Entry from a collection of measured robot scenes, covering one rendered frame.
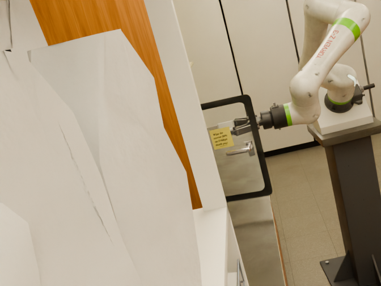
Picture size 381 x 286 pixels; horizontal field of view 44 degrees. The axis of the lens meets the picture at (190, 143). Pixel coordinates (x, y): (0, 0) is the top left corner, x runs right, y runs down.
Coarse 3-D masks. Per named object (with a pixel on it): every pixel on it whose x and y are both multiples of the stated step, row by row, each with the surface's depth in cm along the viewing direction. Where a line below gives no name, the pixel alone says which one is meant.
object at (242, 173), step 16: (240, 96) 167; (208, 112) 172; (224, 112) 170; (240, 112) 169; (208, 128) 174; (240, 128) 171; (256, 128) 170; (240, 144) 173; (256, 144) 172; (224, 160) 176; (240, 160) 175; (256, 160) 174; (224, 176) 179; (240, 176) 177; (256, 176) 176; (224, 192) 181; (240, 192) 179; (256, 192) 178
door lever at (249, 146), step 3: (246, 144) 172; (249, 144) 172; (246, 147) 173; (249, 147) 170; (231, 150) 170; (234, 150) 169; (237, 150) 169; (240, 150) 169; (243, 150) 168; (246, 150) 168; (249, 150) 168; (228, 153) 170; (231, 153) 170; (234, 153) 169; (237, 153) 169; (240, 153) 169
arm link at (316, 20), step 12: (312, 0) 197; (324, 0) 195; (336, 0) 194; (312, 12) 198; (324, 12) 196; (312, 24) 204; (324, 24) 204; (312, 36) 211; (324, 36) 212; (312, 48) 217; (300, 60) 231
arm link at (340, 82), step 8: (336, 64) 227; (336, 72) 225; (344, 72) 224; (352, 72) 224; (328, 80) 226; (336, 80) 223; (344, 80) 222; (352, 80) 222; (328, 88) 229; (336, 88) 225; (344, 88) 223; (352, 88) 226; (328, 96) 238; (336, 96) 231; (344, 96) 230; (352, 96) 234
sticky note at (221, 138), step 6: (210, 132) 174; (216, 132) 173; (222, 132) 173; (228, 132) 172; (216, 138) 174; (222, 138) 174; (228, 138) 173; (216, 144) 175; (222, 144) 174; (228, 144) 174
